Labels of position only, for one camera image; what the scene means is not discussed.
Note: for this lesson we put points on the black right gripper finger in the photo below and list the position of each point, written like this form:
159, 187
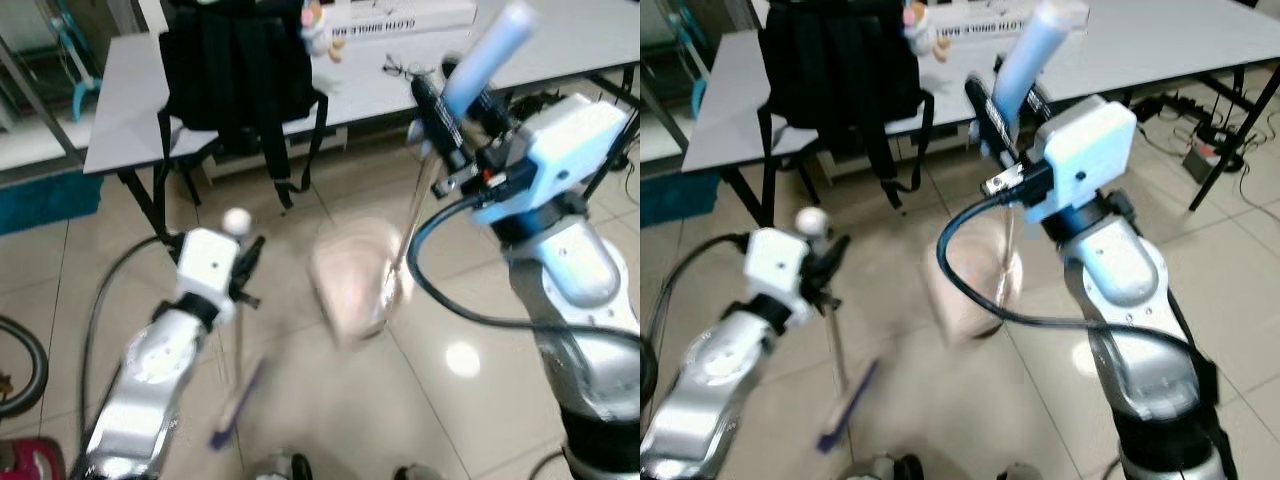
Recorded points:
440, 125
993, 125
1043, 100
497, 118

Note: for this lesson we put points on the purple-bristled broom with ball top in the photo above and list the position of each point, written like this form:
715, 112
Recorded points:
237, 220
812, 220

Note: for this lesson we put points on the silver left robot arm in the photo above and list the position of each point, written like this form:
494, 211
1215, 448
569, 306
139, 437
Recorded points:
150, 370
715, 380

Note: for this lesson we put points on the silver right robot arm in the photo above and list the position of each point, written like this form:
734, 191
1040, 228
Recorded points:
580, 280
1130, 280

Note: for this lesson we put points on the black power strip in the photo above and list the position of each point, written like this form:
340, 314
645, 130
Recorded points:
535, 103
1160, 105

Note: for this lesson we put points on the black-framed eyeglasses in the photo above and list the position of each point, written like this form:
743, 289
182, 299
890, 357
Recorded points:
395, 68

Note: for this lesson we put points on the long white printed box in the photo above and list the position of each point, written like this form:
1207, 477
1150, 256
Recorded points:
400, 15
970, 18

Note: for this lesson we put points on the grey folding table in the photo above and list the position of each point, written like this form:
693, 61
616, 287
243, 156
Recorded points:
130, 120
1150, 50

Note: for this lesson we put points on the small toy figure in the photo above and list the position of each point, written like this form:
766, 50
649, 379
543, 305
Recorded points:
918, 30
318, 35

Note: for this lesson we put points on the black backpack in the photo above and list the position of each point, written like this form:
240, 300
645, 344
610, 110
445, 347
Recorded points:
235, 70
840, 70

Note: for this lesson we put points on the grey robot left foot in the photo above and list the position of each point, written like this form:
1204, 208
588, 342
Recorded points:
890, 470
280, 468

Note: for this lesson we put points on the teal metal stand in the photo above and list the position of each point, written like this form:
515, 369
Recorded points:
705, 95
85, 100

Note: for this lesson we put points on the red vacuum cleaner body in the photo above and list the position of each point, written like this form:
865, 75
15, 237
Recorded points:
30, 460

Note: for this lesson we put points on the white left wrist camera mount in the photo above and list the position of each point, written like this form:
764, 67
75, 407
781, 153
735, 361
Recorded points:
775, 270
208, 265

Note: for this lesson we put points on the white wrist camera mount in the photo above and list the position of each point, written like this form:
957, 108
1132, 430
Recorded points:
775, 270
570, 140
1085, 150
208, 265

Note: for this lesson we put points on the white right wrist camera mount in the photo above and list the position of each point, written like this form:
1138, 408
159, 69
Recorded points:
1085, 150
570, 140

